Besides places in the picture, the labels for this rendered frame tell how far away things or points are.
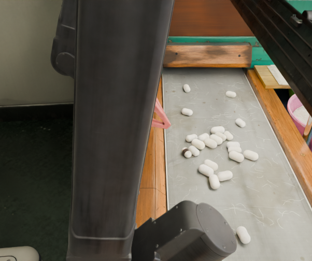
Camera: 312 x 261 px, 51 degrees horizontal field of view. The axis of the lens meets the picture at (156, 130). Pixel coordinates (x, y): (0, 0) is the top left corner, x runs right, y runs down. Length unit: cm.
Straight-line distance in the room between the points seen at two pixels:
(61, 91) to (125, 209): 201
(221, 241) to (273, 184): 47
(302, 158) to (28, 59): 175
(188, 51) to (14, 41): 129
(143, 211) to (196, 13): 71
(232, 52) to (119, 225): 93
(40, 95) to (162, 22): 212
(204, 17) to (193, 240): 91
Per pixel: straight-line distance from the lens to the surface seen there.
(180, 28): 115
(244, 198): 74
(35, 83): 226
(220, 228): 35
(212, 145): 83
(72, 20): 61
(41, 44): 213
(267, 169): 82
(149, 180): 71
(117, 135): 22
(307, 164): 83
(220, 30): 117
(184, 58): 112
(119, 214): 28
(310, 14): 59
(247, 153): 82
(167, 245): 33
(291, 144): 87
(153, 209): 66
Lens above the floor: 127
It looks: 36 degrees down
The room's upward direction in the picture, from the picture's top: straight up
